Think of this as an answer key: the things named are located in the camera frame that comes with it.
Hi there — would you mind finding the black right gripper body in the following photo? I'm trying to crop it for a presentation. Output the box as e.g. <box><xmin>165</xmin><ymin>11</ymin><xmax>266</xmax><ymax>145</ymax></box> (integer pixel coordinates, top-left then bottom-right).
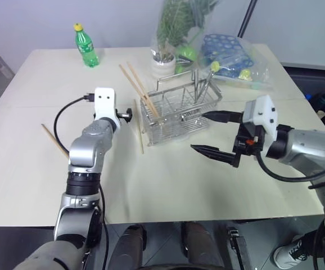
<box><xmin>231</xmin><ymin>112</ymin><xmax>267</xmax><ymax>169</ymax></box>

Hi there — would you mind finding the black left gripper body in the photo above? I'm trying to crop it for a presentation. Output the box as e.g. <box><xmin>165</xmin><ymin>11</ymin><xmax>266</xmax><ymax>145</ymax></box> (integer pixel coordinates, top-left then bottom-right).
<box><xmin>116</xmin><ymin>107</ymin><xmax>133</xmax><ymax>123</ymax></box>

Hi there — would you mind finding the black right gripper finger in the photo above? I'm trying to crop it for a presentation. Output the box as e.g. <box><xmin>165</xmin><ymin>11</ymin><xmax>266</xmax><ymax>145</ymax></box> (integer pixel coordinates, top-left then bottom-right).
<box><xmin>201</xmin><ymin>110</ymin><xmax>243</xmax><ymax>124</ymax></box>
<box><xmin>190</xmin><ymin>144</ymin><xmax>238</xmax><ymax>167</ymax></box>

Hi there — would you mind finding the wooden chopstick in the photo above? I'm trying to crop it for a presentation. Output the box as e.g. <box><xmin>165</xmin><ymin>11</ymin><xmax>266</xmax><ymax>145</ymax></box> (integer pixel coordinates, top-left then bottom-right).
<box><xmin>127</xmin><ymin>61</ymin><xmax>161</xmax><ymax>118</ymax></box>
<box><xmin>119</xmin><ymin>64</ymin><xmax>155</xmax><ymax>118</ymax></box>
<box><xmin>40</xmin><ymin>123</ymin><xmax>70</xmax><ymax>158</ymax></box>
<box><xmin>134</xmin><ymin>98</ymin><xmax>145</xmax><ymax>155</ymax></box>

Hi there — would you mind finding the clear plastic bag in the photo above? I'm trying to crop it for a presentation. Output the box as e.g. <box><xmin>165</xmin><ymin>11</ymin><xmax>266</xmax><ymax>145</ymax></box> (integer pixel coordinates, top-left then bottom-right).
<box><xmin>197</xmin><ymin>33</ymin><xmax>273</xmax><ymax>92</ymax></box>

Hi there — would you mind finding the white plant pot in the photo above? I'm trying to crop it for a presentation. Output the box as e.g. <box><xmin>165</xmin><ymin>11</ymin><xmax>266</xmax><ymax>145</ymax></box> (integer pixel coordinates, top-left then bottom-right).
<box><xmin>151</xmin><ymin>52</ymin><xmax>177</xmax><ymax>76</ymax></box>

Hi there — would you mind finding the blue tube rack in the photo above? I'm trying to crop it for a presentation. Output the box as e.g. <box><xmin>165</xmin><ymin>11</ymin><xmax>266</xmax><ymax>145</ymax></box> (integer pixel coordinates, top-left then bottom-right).
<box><xmin>200</xmin><ymin>33</ymin><xmax>255</xmax><ymax>79</ymax></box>

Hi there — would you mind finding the green round toy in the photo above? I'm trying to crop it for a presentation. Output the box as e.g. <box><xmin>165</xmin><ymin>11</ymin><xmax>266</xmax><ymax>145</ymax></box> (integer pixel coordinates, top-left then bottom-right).
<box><xmin>174</xmin><ymin>46</ymin><xmax>197</xmax><ymax>75</ymax></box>

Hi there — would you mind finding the green plastic soda bottle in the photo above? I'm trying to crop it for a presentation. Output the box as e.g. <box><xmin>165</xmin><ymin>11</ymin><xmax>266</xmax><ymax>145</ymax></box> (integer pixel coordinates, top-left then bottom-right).
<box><xmin>73</xmin><ymin>23</ymin><xmax>100</xmax><ymax>69</ymax></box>

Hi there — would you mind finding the dark rounded shape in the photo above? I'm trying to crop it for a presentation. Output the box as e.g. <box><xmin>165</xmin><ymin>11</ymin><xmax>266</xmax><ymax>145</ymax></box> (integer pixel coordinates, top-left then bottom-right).
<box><xmin>180</xmin><ymin>220</ymin><xmax>225</xmax><ymax>270</ymax></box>
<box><xmin>114</xmin><ymin>223</ymin><xmax>148</xmax><ymax>270</ymax></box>

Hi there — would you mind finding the black slanted pole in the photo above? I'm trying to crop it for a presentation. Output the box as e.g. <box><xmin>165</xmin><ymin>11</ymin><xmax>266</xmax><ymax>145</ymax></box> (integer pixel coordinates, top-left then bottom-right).
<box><xmin>237</xmin><ymin>0</ymin><xmax>259</xmax><ymax>38</ymax></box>

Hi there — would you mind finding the black metal bar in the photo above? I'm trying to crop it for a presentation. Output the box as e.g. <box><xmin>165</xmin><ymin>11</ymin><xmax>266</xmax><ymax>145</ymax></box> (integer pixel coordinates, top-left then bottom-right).
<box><xmin>226</xmin><ymin>227</ymin><xmax>254</xmax><ymax>270</ymax></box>

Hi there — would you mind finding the green leafy plant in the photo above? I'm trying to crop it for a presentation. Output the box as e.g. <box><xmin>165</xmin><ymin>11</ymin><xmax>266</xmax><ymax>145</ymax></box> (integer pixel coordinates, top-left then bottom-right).
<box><xmin>155</xmin><ymin>0</ymin><xmax>220</xmax><ymax>61</ymax></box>

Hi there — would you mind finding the white sneaker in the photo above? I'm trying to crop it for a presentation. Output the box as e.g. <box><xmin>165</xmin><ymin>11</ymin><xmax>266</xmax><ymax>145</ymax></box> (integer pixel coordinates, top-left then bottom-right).
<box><xmin>273</xmin><ymin>235</ymin><xmax>306</xmax><ymax>269</ymax></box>

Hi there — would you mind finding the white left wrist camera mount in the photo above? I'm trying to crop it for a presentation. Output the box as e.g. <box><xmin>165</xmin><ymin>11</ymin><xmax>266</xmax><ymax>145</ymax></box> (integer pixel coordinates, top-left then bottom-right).
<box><xmin>93</xmin><ymin>87</ymin><xmax>122</xmax><ymax>130</ymax></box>

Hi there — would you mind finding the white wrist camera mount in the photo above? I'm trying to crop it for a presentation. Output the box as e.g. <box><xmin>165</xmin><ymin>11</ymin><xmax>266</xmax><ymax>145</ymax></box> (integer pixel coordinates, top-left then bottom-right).
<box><xmin>242</xmin><ymin>94</ymin><xmax>279</xmax><ymax>141</ymax></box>
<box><xmin>93</xmin><ymin>87</ymin><xmax>122</xmax><ymax>130</ymax></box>

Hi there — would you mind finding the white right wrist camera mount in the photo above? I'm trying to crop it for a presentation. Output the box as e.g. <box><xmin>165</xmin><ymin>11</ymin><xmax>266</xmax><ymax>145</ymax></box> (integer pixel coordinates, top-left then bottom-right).
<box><xmin>242</xmin><ymin>94</ymin><xmax>279</xmax><ymax>141</ymax></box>

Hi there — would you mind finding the silver wire basket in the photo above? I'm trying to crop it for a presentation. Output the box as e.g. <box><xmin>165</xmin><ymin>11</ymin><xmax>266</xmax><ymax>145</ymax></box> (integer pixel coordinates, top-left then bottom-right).
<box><xmin>139</xmin><ymin>69</ymin><xmax>224</xmax><ymax>147</ymax></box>

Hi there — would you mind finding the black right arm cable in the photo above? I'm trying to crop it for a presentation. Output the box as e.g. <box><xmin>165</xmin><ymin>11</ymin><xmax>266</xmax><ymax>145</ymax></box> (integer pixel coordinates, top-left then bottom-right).
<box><xmin>255</xmin><ymin>153</ymin><xmax>325</xmax><ymax>191</ymax></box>

